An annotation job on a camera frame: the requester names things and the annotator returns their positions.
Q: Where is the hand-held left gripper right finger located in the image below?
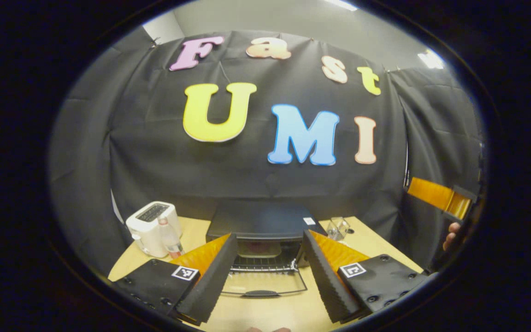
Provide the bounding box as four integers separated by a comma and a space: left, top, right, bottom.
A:
302, 229, 439, 323

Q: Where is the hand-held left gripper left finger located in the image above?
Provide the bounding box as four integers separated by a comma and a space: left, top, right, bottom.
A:
111, 233, 239, 326

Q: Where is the black electric oven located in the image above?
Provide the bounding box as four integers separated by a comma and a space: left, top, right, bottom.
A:
206, 205, 328, 298

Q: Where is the clear plastic water bottle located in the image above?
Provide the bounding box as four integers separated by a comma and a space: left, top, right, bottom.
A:
157, 217, 184, 259

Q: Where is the white toaster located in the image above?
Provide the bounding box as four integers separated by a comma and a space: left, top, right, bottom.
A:
126, 201, 183, 259

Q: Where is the metal wire rack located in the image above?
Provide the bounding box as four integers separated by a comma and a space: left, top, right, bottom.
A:
327, 217, 351, 241

